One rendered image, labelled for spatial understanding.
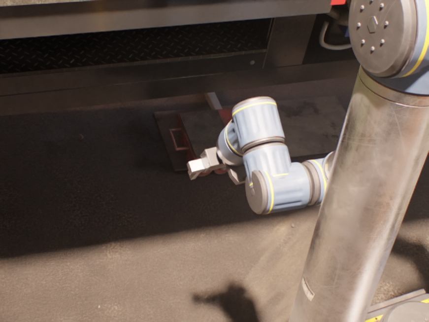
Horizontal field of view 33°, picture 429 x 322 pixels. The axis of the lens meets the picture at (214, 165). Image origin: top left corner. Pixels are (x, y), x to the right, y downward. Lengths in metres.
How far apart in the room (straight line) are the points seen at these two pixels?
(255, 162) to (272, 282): 1.40
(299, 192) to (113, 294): 1.35
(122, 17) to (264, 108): 0.41
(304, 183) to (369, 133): 0.59
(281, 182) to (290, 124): 2.01
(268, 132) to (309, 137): 1.94
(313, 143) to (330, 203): 2.39
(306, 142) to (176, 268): 1.02
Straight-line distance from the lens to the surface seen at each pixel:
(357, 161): 1.12
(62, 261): 2.93
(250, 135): 1.66
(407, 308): 1.66
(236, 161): 1.80
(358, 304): 1.32
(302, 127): 3.64
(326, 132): 3.66
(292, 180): 1.64
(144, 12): 1.78
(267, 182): 1.62
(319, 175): 1.67
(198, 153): 3.18
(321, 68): 2.82
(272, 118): 1.68
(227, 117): 3.38
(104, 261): 2.93
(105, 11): 1.76
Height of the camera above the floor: 2.41
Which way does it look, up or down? 46 degrees down
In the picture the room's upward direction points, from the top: 15 degrees clockwise
